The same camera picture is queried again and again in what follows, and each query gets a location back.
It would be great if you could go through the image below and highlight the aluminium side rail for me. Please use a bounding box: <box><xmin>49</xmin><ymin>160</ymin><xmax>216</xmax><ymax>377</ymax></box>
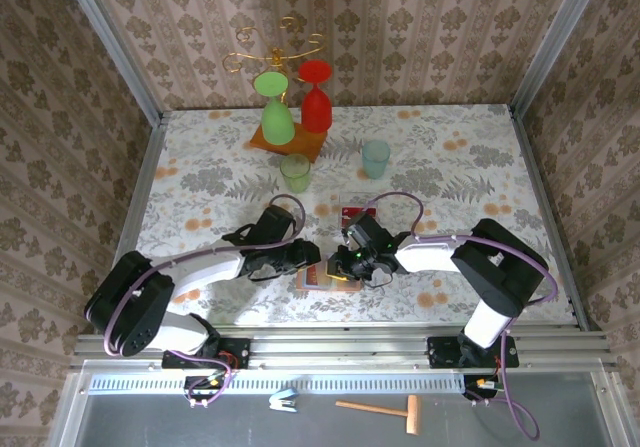
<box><xmin>92</xmin><ymin>111</ymin><xmax>169</xmax><ymax>336</ymax></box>
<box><xmin>508</xmin><ymin>106</ymin><xmax>604</xmax><ymax>333</ymax></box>

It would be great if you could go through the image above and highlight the black left gripper wire loop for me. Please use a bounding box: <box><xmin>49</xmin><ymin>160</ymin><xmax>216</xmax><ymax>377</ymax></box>
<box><xmin>222</xmin><ymin>223</ymin><xmax>264</xmax><ymax>282</ymax></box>

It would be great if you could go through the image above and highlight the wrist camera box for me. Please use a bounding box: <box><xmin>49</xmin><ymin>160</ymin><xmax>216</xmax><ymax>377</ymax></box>
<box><xmin>343</xmin><ymin>213</ymin><xmax>387</xmax><ymax>249</ymax></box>
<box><xmin>256</xmin><ymin>205</ymin><xmax>300</xmax><ymax>244</ymax></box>

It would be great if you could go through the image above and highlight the clear acrylic box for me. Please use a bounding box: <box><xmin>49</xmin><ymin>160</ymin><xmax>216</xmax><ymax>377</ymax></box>
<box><xmin>338</xmin><ymin>190</ymin><xmax>382</xmax><ymax>231</ymax></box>

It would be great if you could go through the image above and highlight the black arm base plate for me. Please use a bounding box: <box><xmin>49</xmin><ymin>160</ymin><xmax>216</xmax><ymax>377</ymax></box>
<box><xmin>162</xmin><ymin>338</ymin><xmax>252</xmax><ymax>371</ymax></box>
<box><xmin>427</xmin><ymin>335</ymin><xmax>520</xmax><ymax>369</ymax></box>

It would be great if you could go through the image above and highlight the blue plastic cup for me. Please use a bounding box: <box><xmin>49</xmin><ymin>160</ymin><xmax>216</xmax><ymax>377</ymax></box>
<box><xmin>361</xmin><ymin>139</ymin><xmax>392</xmax><ymax>181</ymax></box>

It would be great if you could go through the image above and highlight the grey metal shelf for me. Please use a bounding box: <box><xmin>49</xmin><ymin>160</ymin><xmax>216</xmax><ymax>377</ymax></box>
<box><xmin>47</xmin><ymin>366</ymin><xmax>634</xmax><ymax>447</ymax></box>

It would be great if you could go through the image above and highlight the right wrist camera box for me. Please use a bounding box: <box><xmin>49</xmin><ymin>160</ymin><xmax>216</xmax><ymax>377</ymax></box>
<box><xmin>343</xmin><ymin>213</ymin><xmax>387</xmax><ymax>249</ymax></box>

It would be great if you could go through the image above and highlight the tan leather card holder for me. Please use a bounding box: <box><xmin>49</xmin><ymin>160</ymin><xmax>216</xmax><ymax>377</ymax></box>
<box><xmin>295</xmin><ymin>265</ymin><xmax>362</xmax><ymax>294</ymax></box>

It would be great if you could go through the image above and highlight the blue stapler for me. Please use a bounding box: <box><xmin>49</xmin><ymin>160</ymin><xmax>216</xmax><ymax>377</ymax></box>
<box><xmin>268</xmin><ymin>388</ymin><xmax>300</xmax><ymax>413</ymax></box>

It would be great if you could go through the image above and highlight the white slotted cable duct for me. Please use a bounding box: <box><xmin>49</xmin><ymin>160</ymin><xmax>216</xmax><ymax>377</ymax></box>
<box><xmin>88</xmin><ymin>374</ymin><xmax>465</xmax><ymax>396</ymax></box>

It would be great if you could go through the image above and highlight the red wine glass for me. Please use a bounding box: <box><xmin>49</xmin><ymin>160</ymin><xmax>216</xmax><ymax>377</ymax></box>
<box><xmin>297</xmin><ymin>59</ymin><xmax>334</xmax><ymax>135</ymax></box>

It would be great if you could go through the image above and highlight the gold wire glass rack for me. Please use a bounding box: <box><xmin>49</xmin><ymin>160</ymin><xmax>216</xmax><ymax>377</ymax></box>
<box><xmin>223</xmin><ymin>15</ymin><xmax>329</xmax><ymax>164</ymax></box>

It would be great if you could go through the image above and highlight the floral tablecloth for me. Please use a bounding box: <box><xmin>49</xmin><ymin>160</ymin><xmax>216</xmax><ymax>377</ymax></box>
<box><xmin>99</xmin><ymin>102</ymin><xmax>584</xmax><ymax>327</ymax></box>

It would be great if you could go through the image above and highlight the black connector with wires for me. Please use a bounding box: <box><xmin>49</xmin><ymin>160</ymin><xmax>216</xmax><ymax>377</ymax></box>
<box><xmin>183</xmin><ymin>374</ymin><xmax>234</xmax><ymax>409</ymax></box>
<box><xmin>462</xmin><ymin>374</ymin><xmax>507</xmax><ymax>407</ymax></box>

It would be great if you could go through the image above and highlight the wooden mallet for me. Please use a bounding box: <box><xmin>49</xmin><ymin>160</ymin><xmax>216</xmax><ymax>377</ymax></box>
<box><xmin>334</xmin><ymin>394</ymin><xmax>422</xmax><ymax>436</ymax></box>

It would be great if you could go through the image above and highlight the aluminium frame post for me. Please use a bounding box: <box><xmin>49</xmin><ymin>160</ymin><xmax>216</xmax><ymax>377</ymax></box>
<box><xmin>55</xmin><ymin>0</ymin><xmax>167</xmax><ymax>127</ymax></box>
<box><xmin>508</xmin><ymin>0</ymin><xmax>612</xmax><ymax>118</ymax></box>

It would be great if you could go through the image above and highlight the green plastic cup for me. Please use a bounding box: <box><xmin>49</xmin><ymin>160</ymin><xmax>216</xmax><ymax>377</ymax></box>
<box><xmin>279</xmin><ymin>153</ymin><xmax>312</xmax><ymax>194</ymax></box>

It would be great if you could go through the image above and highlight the green wine glass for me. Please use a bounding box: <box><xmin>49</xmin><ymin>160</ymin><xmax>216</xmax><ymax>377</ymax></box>
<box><xmin>253</xmin><ymin>70</ymin><xmax>296</xmax><ymax>146</ymax></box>

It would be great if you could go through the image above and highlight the black gripper wire loop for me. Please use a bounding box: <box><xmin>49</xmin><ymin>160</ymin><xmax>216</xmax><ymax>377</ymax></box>
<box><xmin>362</xmin><ymin>266</ymin><xmax>396</xmax><ymax>288</ymax></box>
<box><xmin>222</xmin><ymin>223</ymin><xmax>264</xmax><ymax>282</ymax></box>

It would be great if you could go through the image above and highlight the black right gripper wire loop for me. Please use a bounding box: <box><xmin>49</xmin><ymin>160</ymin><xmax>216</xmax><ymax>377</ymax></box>
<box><xmin>362</xmin><ymin>266</ymin><xmax>396</xmax><ymax>288</ymax></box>

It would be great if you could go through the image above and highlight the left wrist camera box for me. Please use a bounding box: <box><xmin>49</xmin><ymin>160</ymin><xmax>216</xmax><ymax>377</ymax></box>
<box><xmin>256</xmin><ymin>205</ymin><xmax>300</xmax><ymax>244</ymax></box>

